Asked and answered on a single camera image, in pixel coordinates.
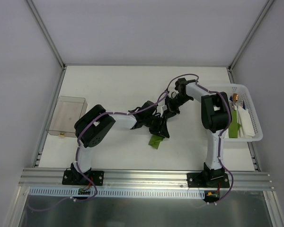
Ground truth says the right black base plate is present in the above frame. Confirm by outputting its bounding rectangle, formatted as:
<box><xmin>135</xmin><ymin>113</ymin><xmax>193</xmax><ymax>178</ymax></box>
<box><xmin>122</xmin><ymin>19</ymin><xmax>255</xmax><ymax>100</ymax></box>
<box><xmin>186</xmin><ymin>172</ymin><xmax>230</xmax><ymax>189</ymax></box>

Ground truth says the white slotted cable duct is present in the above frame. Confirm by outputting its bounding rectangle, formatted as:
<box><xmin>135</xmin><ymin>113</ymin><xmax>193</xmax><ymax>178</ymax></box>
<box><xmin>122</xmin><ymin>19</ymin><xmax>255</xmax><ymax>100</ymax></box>
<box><xmin>29</xmin><ymin>187</ymin><xmax>205</xmax><ymax>200</ymax></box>

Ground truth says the white rolled napkin right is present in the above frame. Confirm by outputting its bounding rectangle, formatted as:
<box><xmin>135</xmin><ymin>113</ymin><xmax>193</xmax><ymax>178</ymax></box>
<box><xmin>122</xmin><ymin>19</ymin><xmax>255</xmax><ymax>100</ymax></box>
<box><xmin>237</xmin><ymin>106</ymin><xmax>255</xmax><ymax>138</ymax></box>

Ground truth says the green rolled napkin in basket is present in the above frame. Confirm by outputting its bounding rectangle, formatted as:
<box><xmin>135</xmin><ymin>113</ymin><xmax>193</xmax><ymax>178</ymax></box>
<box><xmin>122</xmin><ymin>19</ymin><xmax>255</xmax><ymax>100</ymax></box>
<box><xmin>228</xmin><ymin>110</ymin><xmax>241</xmax><ymax>139</ymax></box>

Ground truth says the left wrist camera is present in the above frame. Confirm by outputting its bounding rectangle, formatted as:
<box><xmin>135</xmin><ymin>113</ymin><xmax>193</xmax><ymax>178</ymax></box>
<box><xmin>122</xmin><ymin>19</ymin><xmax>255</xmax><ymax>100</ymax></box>
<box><xmin>157</xmin><ymin>105</ymin><xmax>168</xmax><ymax>115</ymax></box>

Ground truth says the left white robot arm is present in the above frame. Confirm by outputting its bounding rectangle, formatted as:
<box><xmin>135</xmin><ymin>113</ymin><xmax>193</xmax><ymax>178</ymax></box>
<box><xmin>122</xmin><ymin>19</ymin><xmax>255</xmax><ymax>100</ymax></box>
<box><xmin>70</xmin><ymin>101</ymin><xmax>174</xmax><ymax>184</ymax></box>

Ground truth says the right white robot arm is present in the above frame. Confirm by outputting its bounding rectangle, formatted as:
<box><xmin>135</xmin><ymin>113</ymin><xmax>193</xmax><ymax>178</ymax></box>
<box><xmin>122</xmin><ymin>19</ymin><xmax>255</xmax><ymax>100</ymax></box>
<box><xmin>163</xmin><ymin>78</ymin><xmax>231</xmax><ymax>188</ymax></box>

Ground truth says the clear plastic utensil box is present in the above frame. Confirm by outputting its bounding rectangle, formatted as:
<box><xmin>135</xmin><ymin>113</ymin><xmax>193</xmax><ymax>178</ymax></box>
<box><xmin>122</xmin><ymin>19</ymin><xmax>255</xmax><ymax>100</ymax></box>
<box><xmin>46</xmin><ymin>96</ymin><xmax>88</xmax><ymax>138</ymax></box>

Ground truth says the green paper napkin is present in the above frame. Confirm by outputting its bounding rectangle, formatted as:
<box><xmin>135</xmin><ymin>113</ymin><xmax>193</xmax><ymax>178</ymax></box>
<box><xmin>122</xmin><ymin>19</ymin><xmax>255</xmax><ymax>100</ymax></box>
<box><xmin>148</xmin><ymin>135</ymin><xmax>165</xmax><ymax>149</ymax></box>

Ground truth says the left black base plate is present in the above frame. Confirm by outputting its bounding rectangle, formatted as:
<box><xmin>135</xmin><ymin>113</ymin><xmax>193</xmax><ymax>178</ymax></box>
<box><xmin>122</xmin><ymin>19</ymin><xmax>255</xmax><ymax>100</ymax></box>
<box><xmin>62</xmin><ymin>168</ymin><xmax>104</xmax><ymax>186</ymax></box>

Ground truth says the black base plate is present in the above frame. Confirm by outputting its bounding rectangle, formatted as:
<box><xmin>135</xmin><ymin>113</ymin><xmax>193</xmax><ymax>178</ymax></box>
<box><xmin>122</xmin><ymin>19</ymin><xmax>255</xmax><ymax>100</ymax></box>
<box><xmin>186</xmin><ymin>172</ymin><xmax>230</xmax><ymax>189</ymax></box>
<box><xmin>62</xmin><ymin>168</ymin><xmax>104</xmax><ymax>186</ymax></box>

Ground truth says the white plastic basket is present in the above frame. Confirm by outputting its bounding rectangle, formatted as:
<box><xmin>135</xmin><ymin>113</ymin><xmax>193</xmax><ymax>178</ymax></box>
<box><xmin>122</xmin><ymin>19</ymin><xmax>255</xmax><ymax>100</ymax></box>
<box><xmin>208</xmin><ymin>84</ymin><xmax>263</xmax><ymax>142</ymax></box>

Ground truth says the copper spoon in basket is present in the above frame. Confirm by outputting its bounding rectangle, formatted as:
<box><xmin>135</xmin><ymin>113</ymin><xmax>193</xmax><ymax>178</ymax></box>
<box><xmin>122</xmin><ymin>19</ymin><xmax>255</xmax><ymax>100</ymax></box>
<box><xmin>231</xmin><ymin>93</ymin><xmax>239</xmax><ymax>104</ymax></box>

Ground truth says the aluminium rail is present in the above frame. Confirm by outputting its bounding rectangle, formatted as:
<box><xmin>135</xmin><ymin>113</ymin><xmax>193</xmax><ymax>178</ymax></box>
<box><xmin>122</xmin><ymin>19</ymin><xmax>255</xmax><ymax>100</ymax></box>
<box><xmin>18</xmin><ymin>167</ymin><xmax>275</xmax><ymax>191</ymax></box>

